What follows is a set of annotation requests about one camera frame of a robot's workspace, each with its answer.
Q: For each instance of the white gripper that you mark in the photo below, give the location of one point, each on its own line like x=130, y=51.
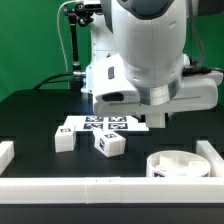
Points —
x=197, y=92

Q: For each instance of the white round stool seat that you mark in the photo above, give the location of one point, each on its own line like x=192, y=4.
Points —
x=173, y=163

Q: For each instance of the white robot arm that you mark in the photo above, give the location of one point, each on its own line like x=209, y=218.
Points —
x=144, y=75

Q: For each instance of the white right fence rail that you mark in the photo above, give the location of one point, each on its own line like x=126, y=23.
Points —
x=207, y=151

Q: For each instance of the white fence rail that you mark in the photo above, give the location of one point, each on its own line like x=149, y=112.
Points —
x=6, y=154
x=111, y=190
x=207, y=151

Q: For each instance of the white marker base plate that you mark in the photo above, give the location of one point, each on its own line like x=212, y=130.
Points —
x=90, y=122

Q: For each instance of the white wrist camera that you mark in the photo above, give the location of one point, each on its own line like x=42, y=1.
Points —
x=110, y=83

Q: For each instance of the white front fence rail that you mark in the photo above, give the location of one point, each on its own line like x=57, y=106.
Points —
x=111, y=190

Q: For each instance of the white left fence rail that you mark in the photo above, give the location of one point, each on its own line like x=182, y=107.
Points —
x=6, y=154

